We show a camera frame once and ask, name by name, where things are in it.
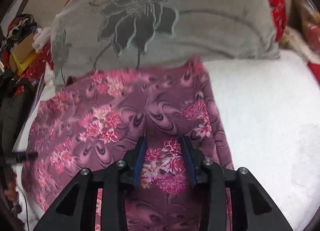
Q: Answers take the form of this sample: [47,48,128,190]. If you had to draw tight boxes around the purple pink floral garment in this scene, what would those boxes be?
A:
[21,59,233,230]

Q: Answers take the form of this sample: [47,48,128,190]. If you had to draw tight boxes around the dark green padded jacket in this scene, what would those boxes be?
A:
[1,78,35,153]

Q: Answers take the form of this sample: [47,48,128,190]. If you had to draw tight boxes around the cardboard box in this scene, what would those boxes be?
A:
[9,33,38,76]

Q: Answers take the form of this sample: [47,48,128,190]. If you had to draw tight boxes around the red black patterned cloth pile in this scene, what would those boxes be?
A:
[1,14,37,52]

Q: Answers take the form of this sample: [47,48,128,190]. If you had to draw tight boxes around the red blanket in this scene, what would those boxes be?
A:
[308,62,320,83]

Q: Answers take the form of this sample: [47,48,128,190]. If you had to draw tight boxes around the grey flower pillow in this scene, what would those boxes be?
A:
[51,0,279,89]

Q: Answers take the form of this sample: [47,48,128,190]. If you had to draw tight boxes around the plastic bag of items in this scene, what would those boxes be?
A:
[288,0,320,55]

